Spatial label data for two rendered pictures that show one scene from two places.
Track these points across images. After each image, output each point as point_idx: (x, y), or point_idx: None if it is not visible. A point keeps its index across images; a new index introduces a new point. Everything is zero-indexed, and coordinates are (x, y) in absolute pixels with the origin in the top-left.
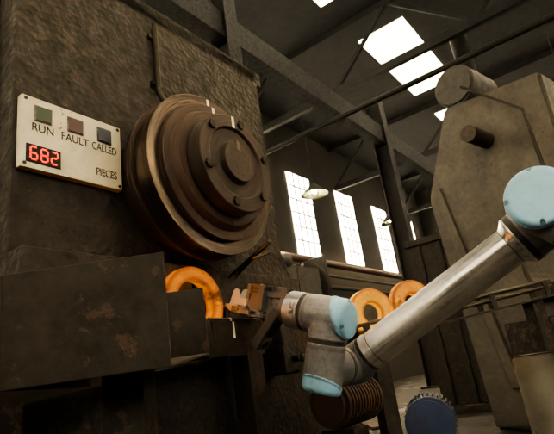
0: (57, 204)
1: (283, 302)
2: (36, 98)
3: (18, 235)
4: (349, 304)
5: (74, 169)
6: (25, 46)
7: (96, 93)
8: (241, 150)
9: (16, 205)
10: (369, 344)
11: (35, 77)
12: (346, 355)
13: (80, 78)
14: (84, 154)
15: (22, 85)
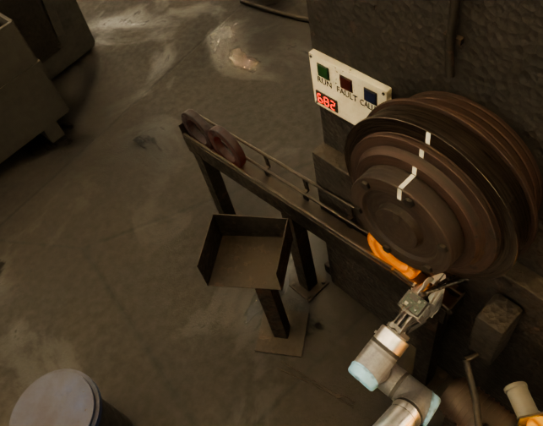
0: (345, 128)
1: (382, 324)
2: (325, 50)
3: (326, 136)
4: (355, 378)
5: (347, 115)
6: (312, 1)
7: (374, 46)
8: (400, 223)
9: (323, 120)
10: (388, 407)
11: (323, 31)
12: (385, 388)
13: (358, 30)
14: (354, 106)
15: (315, 38)
